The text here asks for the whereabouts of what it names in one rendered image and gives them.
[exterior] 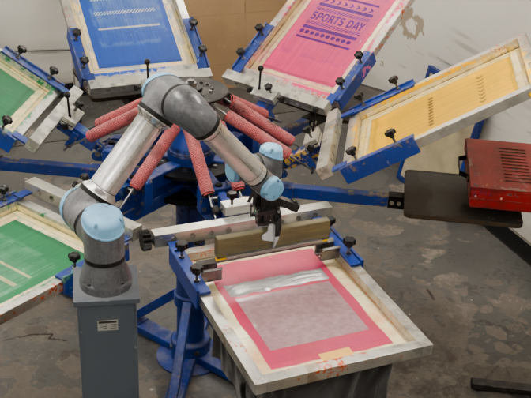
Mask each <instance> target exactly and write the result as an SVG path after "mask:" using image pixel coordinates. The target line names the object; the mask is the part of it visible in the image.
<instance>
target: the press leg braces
mask: <svg viewBox="0 0 531 398"><path fill-rule="evenodd" d="M174 290H175V289H173V290H171V291H169V292H168V293H166V294H164V295H162V296H160V297H159V298H157V299H155V300H153V301H151V302H150V303H148V304H146V305H145V306H143V307H141V308H140V309H138V310H137V325H140V324H141V323H143V322H145V321H147V320H148V318H147V317H145V315H146V314H148V313H150V312H152V311H154V310H155V309H157V308H159V307H161V306H162V305H164V304H166V303H168V302H170V301H171V300H173V299H174ZM200 311H201V312H202V313H203V314H204V316H205V318H206V319H207V321H208V322H209V319H208V318H207V317H206V315H205V313H204V312H203V310H202V308H201V307H200ZM191 312H192V303H188V302H183V305H182V311H181V316H180V322H179V331H178V336H177V341H176V347H175V356H174V362H173V367H172V372H171V381H170V385H169V386H168V390H167V392H166V395H165V397H164V398H182V395H183V391H184V389H185V388H184V387H180V385H181V379H182V374H183V364H184V359H185V353H186V343H187V338H188V332H189V327H190V318H191ZM209 323H210V322H209ZM210 325H211V323H210ZM211 326H212V325H211ZM212 328H213V326H212Z"/></svg>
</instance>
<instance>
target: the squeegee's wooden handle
mask: <svg viewBox="0 0 531 398"><path fill-rule="evenodd" d="M267 231H268V228H267V227H264V228H259V229H254V230H249V231H241V232H236V233H231V234H226V235H218V236H215V238H214V254H215V256H216V258H217V259H221V258H225V257H226V255H229V254H234V253H242V252H247V251H251V250H259V249H264V248H268V247H272V242H271V241H263V240H262V235H263V234H265V233H266V232H267ZM329 236H330V220H329V219H328V217H322V218H317V219H312V220H304V221H299V222H295V223H287V224H281V233H280V236H279V239H278V241H277V244H276V245H275V246H281V245H285V244H290V243H294V242H302V241H307V240H312V239H317V238H322V240H325V239H329Z"/></svg>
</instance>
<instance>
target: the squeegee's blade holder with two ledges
mask: <svg viewBox="0 0 531 398"><path fill-rule="evenodd" d="M320 242H322V238H317V239H312V240H307V241H302V242H294V243H290V244H285V245H281V246H275V247H274V248H273V247H268V248H264V249H259V250H251V251H247V252H242V253H234V254H229V255H226V259H227V260H228V259H233V258H237V257H245V256H250V255H255V254H260V253H268V252H272V251H276V250H284V249H289V248H293V247H298V246H306V245H310V244H315V243H320Z"/></svg>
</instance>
